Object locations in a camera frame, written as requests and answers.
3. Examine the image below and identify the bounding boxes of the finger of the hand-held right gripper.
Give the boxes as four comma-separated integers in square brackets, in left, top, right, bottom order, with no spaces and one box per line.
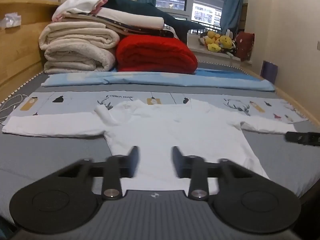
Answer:
[285,131,320,146]

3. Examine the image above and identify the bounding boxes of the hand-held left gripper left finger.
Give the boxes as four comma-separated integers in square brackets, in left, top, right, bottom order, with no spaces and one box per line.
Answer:
[51,145,140,201]

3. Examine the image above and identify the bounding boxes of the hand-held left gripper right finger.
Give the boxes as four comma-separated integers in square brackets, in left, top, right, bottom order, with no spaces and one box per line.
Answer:
[171,145,266,201]

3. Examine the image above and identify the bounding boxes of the white long-sleeve shirt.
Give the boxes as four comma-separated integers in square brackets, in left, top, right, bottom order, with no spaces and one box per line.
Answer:
[2,99,298,195]

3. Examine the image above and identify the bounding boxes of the white and pink clothes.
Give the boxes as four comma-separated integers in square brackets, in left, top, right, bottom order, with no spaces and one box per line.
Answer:
[52,0,108,22]

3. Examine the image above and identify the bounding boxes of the grey bed mattress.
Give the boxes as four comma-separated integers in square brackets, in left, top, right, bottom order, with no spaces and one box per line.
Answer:
[0,60,320,230]

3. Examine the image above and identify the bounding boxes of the purple box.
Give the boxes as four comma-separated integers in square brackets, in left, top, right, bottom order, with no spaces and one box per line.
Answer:
[260,60,278,84]

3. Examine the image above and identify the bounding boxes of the printed pale bed sheet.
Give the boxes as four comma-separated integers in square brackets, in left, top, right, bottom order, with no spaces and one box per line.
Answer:
[15,91,308,125]

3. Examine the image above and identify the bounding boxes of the light blue sheet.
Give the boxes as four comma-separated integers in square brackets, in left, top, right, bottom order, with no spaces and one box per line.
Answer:
[41,67,276,92]

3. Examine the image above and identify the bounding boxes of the folded red blanket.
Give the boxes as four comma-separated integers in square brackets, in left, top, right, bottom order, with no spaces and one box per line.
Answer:
[115,35,199,74]

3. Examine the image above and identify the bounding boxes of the dark red bag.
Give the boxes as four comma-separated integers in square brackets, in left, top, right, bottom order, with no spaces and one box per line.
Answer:
[234,31,256,62]

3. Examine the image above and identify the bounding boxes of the yellow plush toy bunch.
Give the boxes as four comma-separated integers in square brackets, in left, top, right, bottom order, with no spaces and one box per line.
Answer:
[203,30,237,53]

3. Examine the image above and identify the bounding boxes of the folded cream quilt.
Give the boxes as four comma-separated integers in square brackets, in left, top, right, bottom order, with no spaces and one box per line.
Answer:
[38,21,121,74]

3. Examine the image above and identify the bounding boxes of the stack of folded linens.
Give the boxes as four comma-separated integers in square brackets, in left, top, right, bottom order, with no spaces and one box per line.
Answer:
[61,14,175,39]

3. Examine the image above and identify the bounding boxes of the folded white blanket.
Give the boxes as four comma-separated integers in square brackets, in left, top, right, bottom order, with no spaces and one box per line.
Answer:
[97,7,165,29]

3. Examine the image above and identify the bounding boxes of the dark teal shark plush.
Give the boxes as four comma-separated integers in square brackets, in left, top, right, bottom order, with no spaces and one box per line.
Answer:
[102,0,207,43]

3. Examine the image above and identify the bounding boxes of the wooden headboard shelf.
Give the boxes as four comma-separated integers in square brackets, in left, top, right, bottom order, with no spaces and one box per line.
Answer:
[0,0,62,101]

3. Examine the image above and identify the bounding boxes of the white charging cable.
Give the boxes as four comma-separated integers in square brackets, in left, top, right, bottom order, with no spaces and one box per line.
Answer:
[0,94,28,125]

